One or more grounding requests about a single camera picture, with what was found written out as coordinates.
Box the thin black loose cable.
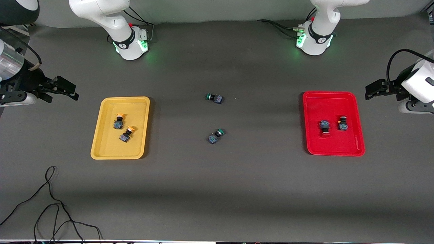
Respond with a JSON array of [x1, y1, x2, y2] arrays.
[[0, 166, 104, 244]]

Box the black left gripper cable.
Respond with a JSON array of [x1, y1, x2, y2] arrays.
[[387, 49, 434, 85]]

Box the black right arm base cables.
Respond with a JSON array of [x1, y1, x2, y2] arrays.
[[107, 5, 155, 44]]

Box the black left arm base cables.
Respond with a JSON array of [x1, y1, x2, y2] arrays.
[[256, 7, 317, 38]]

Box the yellow plastic tray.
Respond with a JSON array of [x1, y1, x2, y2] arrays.
[[91, 97, 151, 160]]

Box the black arm base cables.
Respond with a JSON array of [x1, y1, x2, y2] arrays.
[[107, 5, 155, 44], [256, 7, 317, 38]]

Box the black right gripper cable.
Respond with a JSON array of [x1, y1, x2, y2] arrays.
[[0, 25, 43, 72]]

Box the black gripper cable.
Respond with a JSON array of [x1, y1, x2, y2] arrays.
[[387, 49, 434, 85], [0, 25, 43, 72]]

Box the red plastic tray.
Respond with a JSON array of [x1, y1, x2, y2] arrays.
[[302, 91, 366, 157]]

